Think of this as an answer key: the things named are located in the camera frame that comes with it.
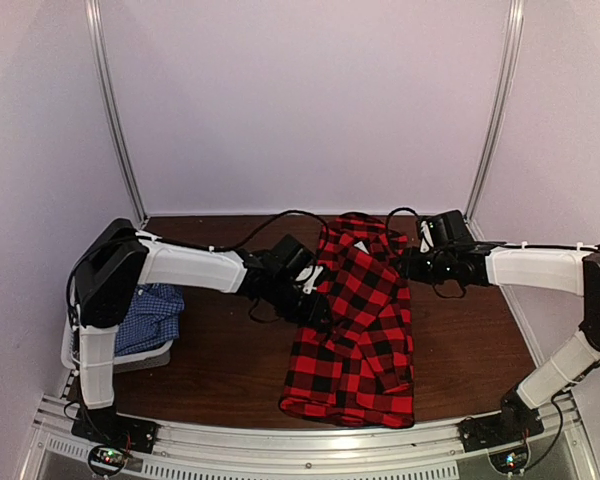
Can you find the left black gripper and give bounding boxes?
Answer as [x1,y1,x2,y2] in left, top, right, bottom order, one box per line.
[267,275,334,328]

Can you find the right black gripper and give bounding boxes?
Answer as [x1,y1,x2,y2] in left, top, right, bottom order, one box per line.
[395,246,454,285]

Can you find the red black plaid shirt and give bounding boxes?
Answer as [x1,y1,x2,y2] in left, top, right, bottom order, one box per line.
[279,213,415,429]

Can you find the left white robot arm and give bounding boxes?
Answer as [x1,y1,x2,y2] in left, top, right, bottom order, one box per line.
[66,218,330,444]

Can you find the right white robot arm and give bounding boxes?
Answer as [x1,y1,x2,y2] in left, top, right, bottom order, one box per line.
[399,241,600,442]

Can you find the blue checkered shirt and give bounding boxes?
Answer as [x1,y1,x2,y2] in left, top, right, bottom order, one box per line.
[115,284,185,357]

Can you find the white plastic laundry basket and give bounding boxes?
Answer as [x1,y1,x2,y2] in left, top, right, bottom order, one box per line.
[60,323,173,374]

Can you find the right circuit board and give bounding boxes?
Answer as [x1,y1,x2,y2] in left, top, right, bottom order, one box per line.
[489,447,530,475]

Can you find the circuit board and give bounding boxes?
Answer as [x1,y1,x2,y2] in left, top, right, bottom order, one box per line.
[87,445,129,476]
[489,447,530,475]

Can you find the left circuit board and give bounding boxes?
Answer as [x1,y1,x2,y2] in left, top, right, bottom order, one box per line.
[87,445,129,476]

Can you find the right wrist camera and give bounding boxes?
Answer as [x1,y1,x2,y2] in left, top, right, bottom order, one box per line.
[417,210,474,253]

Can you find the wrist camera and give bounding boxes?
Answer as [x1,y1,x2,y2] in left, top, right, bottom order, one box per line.
[270,234,313,280]
[417,210,474,253]

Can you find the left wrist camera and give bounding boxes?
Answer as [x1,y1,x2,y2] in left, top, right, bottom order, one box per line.
[270,234,313,280]

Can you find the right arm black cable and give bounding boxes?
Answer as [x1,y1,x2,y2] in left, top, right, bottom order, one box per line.
[383,206,469,299]

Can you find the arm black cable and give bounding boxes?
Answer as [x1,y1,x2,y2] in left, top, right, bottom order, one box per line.
[383,206,469,299]
[209,209,331,256]

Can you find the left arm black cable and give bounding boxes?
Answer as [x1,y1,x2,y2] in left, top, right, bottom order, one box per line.
[209,209,331,256]

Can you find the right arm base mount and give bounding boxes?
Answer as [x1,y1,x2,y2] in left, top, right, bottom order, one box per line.
[457,388,544,452]

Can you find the front aluminium frame rail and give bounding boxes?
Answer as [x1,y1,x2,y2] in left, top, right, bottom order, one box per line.
[22,392,600,480]

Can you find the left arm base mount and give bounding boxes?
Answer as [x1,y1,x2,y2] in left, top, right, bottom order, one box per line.
[71,399,158,454]

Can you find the right aluminium corner post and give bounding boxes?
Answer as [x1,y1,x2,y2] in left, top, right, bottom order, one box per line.
[464,0,525,224]

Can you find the aluminium corner post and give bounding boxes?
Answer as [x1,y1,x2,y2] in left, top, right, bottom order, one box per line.
[84,0,149,225]
[464,0,525,224]

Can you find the left aluminium corner post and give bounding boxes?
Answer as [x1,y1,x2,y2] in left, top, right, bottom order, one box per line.
[84,0,149,225]

